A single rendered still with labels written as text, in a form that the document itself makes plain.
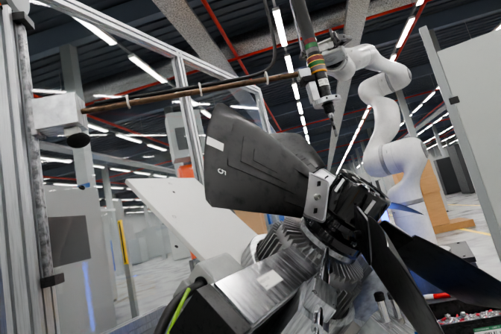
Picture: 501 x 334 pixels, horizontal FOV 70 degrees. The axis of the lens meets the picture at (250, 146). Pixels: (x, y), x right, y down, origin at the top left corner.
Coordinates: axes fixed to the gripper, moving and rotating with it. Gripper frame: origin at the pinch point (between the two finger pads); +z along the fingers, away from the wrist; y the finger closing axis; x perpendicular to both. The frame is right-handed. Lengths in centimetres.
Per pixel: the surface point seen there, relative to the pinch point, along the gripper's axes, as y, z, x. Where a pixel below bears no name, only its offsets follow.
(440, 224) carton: 9, -807, -144
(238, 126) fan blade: 10.0, 39.6, -27.7
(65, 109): 47, 47, -13
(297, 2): 0.2, 11.6, 6.8
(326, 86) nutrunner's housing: -1.3, 11.2, -17.2
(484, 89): -58, -169, 3
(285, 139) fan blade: 14.1, 5.5, -25.7
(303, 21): -0.2, 11.6, 1.0
